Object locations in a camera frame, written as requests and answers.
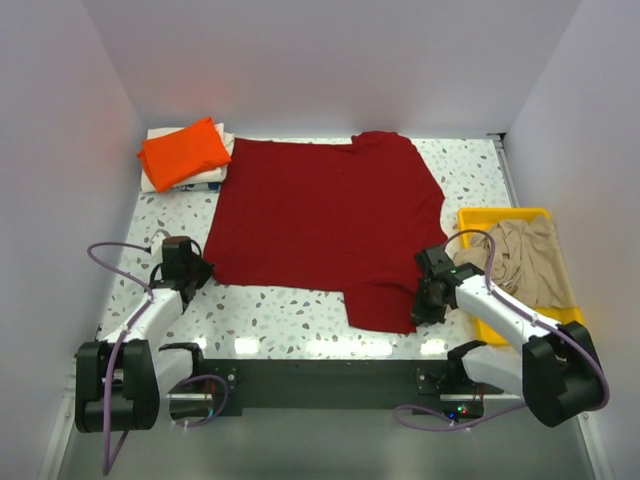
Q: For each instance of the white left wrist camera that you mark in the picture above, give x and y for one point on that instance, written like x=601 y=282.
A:
x=155 y=242

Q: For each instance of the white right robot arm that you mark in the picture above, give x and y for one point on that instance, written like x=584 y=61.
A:
x=552 y=367

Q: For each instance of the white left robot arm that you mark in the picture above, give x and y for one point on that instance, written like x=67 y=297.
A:
x=127 y=373

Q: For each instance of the folded orange t-shirt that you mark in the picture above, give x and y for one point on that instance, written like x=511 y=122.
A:
x=171 y=159

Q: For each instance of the folded white t-shirt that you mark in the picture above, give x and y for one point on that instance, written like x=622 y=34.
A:
x=208 y=180

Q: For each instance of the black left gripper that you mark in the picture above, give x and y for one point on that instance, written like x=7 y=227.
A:
x=205 y=271

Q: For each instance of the beige t-shirt in bin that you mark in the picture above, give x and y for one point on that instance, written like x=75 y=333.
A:
x=528 y=262

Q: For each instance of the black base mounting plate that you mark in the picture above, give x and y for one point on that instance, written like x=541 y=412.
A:
x=323 y=384

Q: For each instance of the dark red t-shirt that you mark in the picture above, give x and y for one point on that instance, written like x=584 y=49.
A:
x=345 y=218

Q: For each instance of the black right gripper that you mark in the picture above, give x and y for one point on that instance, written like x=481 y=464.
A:
x=421 y=316

